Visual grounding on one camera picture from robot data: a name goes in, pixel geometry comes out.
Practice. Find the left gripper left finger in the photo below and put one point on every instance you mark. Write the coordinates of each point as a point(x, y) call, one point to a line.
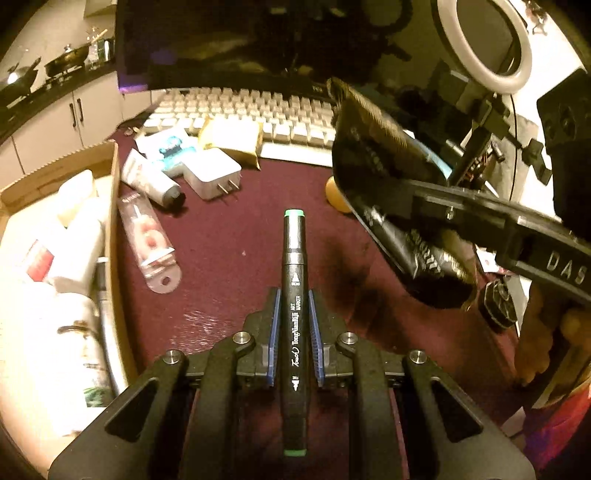
point(177, 420)

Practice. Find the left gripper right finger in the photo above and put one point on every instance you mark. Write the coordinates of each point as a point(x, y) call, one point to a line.
point(408, 418)

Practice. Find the black foil pouch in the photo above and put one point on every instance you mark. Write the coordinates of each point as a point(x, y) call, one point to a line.
point(377, 167)

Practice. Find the white bottle green label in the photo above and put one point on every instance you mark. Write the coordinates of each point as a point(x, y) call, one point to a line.
point(65, 374)

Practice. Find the yellow round jar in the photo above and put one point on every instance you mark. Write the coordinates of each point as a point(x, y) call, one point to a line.
point(335, 198)

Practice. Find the white pill bottle red label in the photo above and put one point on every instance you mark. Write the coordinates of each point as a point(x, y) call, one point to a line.
point(66, 257)

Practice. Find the black green-capped marker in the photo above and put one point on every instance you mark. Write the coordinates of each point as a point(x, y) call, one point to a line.
point(294, 336)

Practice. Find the floral hand cream tube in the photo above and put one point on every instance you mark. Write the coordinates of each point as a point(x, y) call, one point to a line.
point(144, 176)

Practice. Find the white power adapter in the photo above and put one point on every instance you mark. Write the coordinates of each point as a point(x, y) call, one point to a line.
point(211, 173)

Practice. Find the teal cartoon tissue pack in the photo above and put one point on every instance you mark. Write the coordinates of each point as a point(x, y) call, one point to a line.
point(168, 149)

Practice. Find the yellow snack packet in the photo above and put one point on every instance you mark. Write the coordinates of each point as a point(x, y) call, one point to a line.
point(240, 139)

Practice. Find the black round lid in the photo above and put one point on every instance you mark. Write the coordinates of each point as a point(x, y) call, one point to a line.
point(496, 306)

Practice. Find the blue notebook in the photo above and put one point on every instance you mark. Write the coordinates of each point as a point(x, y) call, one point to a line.
point(434, 158)

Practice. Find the maroon cloth mat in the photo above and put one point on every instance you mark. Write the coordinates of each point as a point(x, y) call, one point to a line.
point(348, 409)

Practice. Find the white computer keyboard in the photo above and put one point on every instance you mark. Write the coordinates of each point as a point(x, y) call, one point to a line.
point(296, 129)

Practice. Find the cardboard box tray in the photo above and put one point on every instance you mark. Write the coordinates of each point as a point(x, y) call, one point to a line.
point(81, 184)

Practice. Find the black computer monitor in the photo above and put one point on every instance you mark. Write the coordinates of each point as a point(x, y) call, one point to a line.
point(266, 45)

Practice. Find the black wok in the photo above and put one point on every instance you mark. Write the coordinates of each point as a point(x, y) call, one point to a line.
point(18, 83)

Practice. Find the white ring light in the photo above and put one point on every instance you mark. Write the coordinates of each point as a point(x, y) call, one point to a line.
point(490, 40)

